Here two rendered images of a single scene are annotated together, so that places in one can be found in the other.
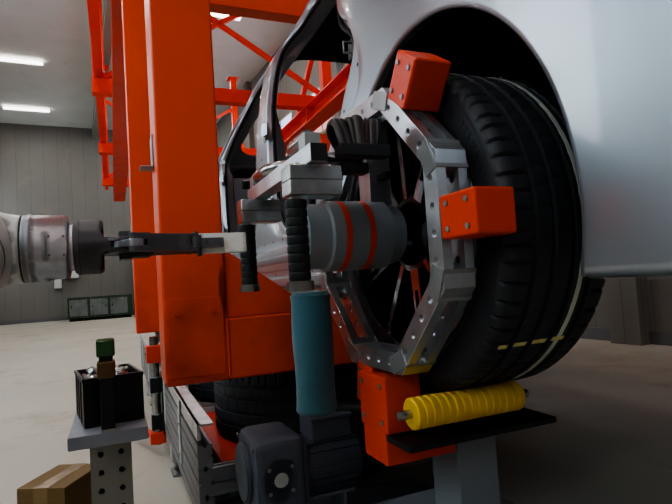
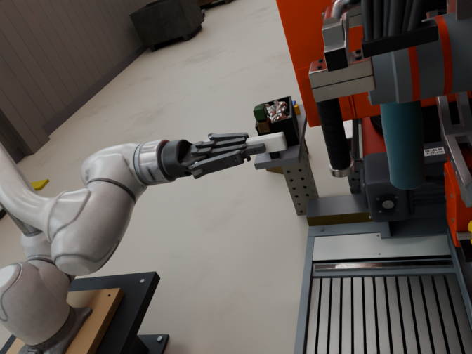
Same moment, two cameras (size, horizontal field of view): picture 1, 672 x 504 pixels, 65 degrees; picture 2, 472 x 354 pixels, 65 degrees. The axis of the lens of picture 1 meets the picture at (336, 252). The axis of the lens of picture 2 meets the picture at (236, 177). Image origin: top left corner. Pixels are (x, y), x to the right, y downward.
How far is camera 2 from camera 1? 0.57 m
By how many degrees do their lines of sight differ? 58
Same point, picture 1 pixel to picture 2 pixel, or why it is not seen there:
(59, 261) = (162, 180)
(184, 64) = not seen: outside the picture
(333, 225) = (395, 73)
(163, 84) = not seen: outside the picture
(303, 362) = (390, 152)
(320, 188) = (346, 90)
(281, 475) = (388, 201)
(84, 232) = (168, 161)
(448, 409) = not seen: outside the picture
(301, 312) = (386, 116)
